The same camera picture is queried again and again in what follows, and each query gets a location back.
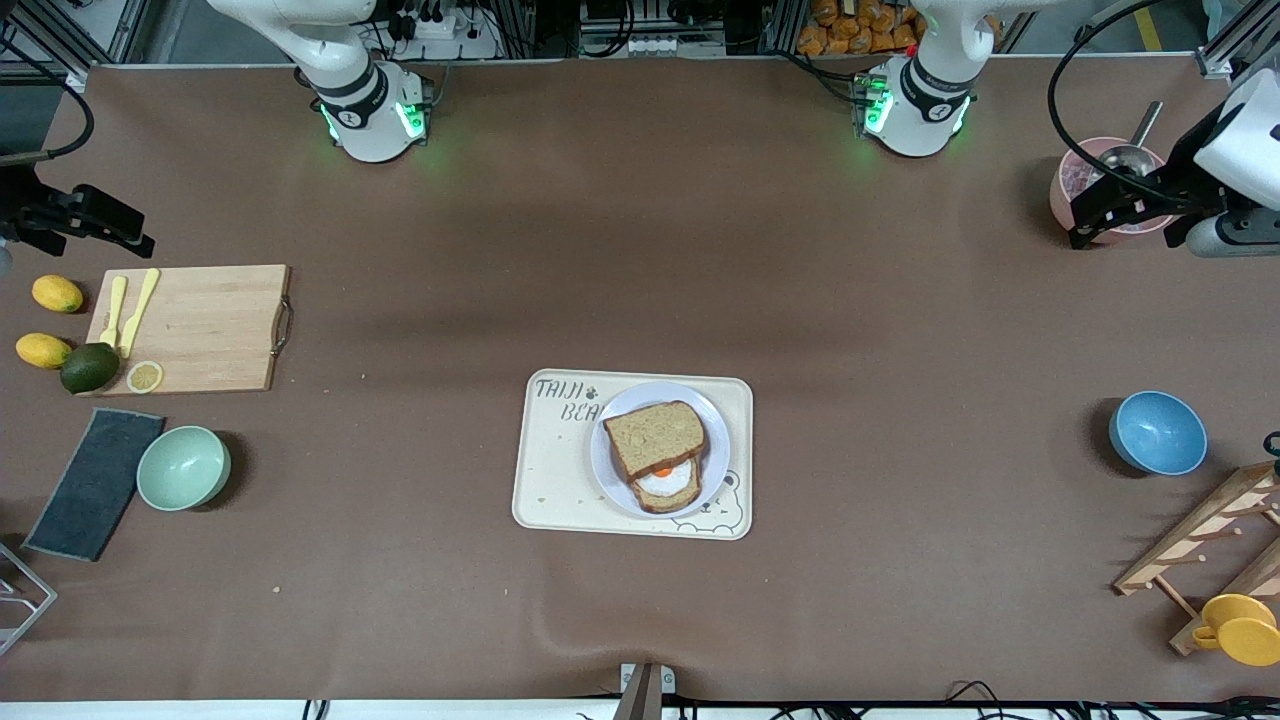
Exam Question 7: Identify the plain brown bread slice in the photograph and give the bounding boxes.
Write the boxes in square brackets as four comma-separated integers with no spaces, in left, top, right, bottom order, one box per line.
[603,401,708,482]

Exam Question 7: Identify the fried egg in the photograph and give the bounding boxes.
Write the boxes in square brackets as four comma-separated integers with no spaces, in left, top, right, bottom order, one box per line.
[637,458,698,498]

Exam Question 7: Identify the toasted bread slice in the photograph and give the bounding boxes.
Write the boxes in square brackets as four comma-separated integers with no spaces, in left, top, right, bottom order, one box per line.
[628,455,704,515]

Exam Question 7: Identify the pale lilac round plate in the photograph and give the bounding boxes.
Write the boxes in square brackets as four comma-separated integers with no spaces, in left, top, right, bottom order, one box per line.
[590,381,732,520]

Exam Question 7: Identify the metal scoop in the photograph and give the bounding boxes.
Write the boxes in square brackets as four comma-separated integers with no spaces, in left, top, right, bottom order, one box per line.
[1095,100,1164,181]

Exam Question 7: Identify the pink bowl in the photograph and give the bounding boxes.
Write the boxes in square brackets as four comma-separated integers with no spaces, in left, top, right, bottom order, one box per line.
[1050,137,1176,245]

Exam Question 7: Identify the yellow plastic fork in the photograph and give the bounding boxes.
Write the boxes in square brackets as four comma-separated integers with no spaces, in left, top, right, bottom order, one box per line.
[99,275,129,349]

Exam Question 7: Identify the yellow lemon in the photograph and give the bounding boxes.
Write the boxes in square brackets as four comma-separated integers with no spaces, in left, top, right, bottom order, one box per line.
[32,274,84,314]
[15,333,74,370]

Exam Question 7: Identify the yellow plastic knife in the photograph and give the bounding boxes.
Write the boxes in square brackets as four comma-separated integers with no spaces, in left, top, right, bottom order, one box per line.
[120,268,161,359]

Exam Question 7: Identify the dark green avocado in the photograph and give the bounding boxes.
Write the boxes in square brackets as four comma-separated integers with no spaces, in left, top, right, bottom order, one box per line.
[60,342,121,394]

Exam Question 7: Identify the wooden cutting board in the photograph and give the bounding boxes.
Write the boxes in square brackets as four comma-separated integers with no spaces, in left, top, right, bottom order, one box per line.
[82,264,294,397]

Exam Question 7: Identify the blue bowl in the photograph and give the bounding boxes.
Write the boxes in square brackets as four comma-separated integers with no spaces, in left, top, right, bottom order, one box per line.
[1108,391,1208,477]

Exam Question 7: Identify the mint green bowl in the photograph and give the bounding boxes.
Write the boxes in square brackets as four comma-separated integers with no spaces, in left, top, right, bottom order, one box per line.
[137,426,232,512]

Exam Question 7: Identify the dark grey cloth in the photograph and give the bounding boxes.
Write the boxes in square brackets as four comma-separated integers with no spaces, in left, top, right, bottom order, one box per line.
[22,407,166,563]

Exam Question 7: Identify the orange snack bags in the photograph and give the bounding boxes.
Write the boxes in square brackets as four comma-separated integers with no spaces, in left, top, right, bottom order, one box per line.
[797,0,1001,56]

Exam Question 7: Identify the wooden cup rack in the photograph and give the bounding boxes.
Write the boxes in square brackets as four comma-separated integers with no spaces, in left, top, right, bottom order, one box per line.
[1113,462,1280,658]

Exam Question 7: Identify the white power strip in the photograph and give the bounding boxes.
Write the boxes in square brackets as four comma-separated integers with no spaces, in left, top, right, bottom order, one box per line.
[385,0,501,61]

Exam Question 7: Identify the yellow cup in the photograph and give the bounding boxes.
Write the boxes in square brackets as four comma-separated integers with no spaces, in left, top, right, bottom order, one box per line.
[1192,594,1280,668]

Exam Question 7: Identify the cream bear print tray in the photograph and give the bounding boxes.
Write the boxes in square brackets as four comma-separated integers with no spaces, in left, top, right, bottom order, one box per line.
[512,369,754,541]

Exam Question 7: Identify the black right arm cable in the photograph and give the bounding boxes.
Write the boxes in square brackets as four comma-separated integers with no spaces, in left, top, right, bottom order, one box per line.
[0,20,96,166]

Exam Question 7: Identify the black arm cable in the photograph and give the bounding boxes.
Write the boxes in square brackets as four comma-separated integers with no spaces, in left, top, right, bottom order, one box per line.
[1047,0,1206,211]
[0,20,96,166]

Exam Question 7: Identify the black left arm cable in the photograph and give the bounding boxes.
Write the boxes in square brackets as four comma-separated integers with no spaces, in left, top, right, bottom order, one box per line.
[1047,0,1206,211]

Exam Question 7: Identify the aluminium frame post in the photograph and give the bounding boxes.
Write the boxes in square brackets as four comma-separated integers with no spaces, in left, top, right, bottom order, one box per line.
[1195,0,1280,79]
[0,0,151,83]

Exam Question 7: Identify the metal wire rack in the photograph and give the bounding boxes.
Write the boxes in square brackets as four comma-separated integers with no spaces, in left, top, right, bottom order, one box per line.
[0,543,58,658]

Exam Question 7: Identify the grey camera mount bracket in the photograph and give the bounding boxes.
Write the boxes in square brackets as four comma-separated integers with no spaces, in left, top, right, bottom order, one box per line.
[612,662,677,720]

